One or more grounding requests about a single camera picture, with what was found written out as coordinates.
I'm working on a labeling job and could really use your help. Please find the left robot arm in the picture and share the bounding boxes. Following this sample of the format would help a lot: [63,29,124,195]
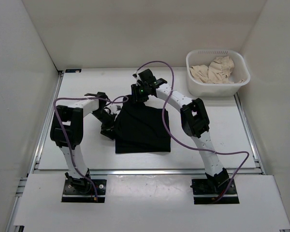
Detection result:
[50,92,129,198]

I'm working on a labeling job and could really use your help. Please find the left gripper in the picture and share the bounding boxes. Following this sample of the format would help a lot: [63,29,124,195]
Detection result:
[91,109,123,140]

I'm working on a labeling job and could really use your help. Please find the white front cover board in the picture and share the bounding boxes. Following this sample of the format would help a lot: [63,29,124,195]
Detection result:
[14,174,290,232]

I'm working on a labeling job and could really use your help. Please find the beige trousers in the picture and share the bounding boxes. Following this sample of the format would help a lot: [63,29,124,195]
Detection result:
[189,56,235,84]

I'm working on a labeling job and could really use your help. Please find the front aluminium rail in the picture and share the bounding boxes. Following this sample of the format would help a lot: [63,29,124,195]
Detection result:
[33,168,262,175]

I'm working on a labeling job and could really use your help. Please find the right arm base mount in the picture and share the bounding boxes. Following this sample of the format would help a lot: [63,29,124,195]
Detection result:
[190,178,240,205]

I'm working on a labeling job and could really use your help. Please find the dark blue label sticker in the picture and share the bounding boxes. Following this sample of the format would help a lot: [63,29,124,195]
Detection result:
[65,69,82,73]

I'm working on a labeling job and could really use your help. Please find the black trousers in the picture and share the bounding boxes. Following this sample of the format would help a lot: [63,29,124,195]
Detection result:
[113,95,171,154]

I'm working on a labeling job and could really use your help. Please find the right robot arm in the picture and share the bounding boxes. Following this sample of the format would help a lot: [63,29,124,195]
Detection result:
[131,69,229,193]

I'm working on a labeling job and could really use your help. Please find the white plastic laundry basket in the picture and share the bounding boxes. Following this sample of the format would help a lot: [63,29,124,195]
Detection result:
[186,49,250,97]

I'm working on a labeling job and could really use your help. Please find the left aluminium rail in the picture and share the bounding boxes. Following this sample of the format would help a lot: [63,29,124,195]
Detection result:
[4,71,65,232]

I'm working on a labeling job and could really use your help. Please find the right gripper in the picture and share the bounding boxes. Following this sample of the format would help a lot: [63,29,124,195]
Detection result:
[130,84,149,105]

